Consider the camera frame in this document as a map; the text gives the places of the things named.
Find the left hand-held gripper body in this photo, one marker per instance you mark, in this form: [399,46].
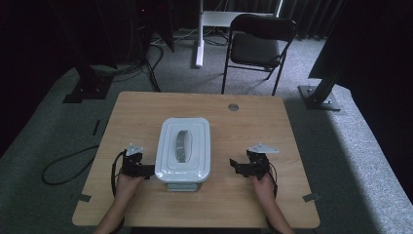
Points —
[131,165]

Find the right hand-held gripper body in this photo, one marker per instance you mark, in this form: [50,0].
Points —
[259,165]

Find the pale blue box lid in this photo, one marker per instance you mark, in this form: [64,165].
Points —
[168,156]

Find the clear brown storage box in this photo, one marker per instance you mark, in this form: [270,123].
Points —
[181,186]

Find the person's right hand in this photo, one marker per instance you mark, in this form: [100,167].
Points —
[263,188]

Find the person's left hand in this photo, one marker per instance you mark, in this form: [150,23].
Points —
[127,188]

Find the black tape strip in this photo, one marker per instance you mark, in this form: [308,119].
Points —
[96,127]

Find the round grey table grommet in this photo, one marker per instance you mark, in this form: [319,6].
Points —
[233,107]

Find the grey tape piece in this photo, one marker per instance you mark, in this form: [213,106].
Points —
[82,197]
[311,197]

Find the black stand with dark base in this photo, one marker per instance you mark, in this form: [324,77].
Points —
[89,87]

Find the black stand with grey base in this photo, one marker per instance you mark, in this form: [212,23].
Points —
[319,97]

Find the black folding chair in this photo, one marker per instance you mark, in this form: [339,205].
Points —
[256,48]

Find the black curtain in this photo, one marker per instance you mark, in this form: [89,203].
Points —
[308,16]

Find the white desk frame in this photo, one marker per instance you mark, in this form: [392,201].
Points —
[199,48]

